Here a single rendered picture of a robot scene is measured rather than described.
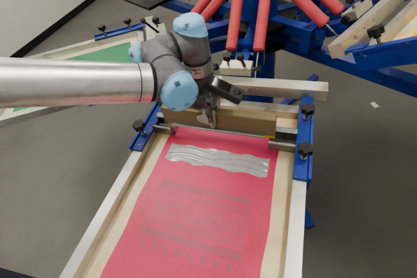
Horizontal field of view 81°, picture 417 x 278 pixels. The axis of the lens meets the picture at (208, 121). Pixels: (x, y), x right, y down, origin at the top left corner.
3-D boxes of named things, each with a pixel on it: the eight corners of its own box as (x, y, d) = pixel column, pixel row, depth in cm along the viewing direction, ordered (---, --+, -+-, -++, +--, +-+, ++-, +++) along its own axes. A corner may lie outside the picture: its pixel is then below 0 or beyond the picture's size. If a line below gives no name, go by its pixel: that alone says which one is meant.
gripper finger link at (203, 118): (200, 126, 82) (197, 103, 77) (217, 128, 81) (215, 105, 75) (197, 132, 80) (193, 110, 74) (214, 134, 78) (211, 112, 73)
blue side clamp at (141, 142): (147, 159, 90) (139, 149, 85) (135, 157, 91) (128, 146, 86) (177, 103, 108) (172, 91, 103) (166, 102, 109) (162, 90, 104)
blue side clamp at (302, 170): (308, 190, 73) (311, 179, 67) (290, 187, 74) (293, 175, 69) (311, 116, 91) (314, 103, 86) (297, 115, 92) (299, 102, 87)
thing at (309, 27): (336, 77, 104) (342, 52, 95) (171, 67, 128) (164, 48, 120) (332, -5, 153) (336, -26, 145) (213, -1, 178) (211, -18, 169)
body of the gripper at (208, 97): (196, 94, 80) (188, 62, 71) (221, 96, 77) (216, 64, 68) (188, 110, 75) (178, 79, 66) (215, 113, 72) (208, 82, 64)
